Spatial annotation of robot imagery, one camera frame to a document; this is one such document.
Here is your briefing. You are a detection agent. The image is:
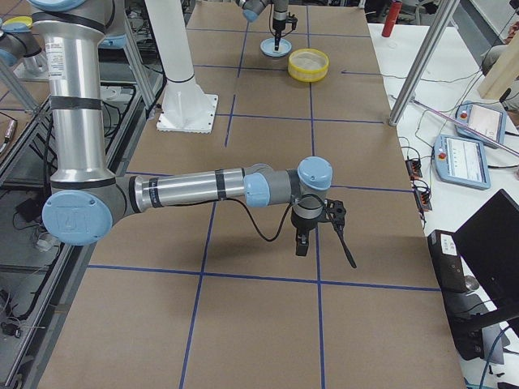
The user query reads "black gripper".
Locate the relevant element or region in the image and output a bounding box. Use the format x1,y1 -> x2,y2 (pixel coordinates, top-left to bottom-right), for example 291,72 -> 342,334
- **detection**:
272,11 -> 298,51
290,202 -> 327,256

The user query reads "background robot arm joint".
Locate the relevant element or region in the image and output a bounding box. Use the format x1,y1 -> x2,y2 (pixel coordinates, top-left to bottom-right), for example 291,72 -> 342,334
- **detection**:
1,16 -> 47,74

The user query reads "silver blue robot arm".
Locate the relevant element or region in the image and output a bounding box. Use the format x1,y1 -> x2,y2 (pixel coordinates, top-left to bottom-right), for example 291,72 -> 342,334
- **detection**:
235,0 -> 298,57
32,1 -> 345,256

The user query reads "yellow round steamer basket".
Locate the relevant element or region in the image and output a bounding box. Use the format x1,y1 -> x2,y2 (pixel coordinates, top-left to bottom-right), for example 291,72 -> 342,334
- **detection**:
288,48 -> 329,83

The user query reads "light blue plate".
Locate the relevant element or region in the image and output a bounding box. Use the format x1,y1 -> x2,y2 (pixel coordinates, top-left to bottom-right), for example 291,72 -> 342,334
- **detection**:
259,37 -> 292,58

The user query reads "brown paper table cover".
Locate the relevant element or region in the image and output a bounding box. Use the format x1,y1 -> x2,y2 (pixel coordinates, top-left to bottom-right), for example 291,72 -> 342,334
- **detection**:
39,2 -> 464,388

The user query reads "red bottle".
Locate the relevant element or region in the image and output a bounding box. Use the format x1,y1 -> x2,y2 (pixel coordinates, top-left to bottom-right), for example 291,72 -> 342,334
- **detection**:
381,0 -> 402,37

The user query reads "lower orange connector block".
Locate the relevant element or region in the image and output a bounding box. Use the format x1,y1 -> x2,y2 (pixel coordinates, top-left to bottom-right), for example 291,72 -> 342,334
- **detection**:
411,179 -> 432,212

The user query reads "orange connector block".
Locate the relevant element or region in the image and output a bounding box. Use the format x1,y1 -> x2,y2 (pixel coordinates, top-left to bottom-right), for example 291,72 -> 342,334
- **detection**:
411,179 -> 432,212
403,146 -> 422,179

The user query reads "upper orange connector block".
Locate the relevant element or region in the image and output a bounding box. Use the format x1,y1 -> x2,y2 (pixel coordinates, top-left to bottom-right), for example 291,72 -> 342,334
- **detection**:
403,146 -> 422,179

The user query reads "black desktop computer box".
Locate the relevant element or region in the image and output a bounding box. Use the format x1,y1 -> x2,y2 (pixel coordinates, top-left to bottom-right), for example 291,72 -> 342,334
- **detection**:
427,230 -> 506,365

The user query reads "near teach pendant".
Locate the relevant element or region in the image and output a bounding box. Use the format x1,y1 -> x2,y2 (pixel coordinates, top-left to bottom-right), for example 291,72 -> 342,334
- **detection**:
432,135 -> 491,190

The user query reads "teach pendant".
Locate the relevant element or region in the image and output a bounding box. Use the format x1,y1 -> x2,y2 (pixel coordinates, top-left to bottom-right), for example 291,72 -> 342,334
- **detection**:
432,135 -> 491,190
455,100 -> 506,144

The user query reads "black monitor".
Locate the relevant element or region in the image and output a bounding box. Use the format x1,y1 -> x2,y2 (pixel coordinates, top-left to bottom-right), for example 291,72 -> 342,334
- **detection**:
449,189 -> 518,335

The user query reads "far teach pendant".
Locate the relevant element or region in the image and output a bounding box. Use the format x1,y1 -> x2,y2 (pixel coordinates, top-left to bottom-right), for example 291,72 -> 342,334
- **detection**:
455,100 -> 506,144

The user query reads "wooden beam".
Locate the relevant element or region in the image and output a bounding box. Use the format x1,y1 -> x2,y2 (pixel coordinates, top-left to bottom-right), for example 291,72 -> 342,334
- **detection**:
478,22 -> 518,110

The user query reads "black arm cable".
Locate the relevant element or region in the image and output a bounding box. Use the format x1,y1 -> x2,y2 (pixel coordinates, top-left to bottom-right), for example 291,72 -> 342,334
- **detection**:
221,193 -> 329,243

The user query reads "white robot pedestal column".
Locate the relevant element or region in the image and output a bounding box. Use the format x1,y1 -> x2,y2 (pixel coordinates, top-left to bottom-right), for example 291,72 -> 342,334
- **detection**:
145,0 -> 218,134

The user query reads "aluminium frame post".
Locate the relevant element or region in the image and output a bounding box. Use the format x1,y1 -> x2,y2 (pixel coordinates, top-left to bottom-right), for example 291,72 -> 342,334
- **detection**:
388,0 -> 460,126

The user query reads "blue network cable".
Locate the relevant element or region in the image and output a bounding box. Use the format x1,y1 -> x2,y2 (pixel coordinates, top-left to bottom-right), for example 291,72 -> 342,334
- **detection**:
478,326 -> 510,389

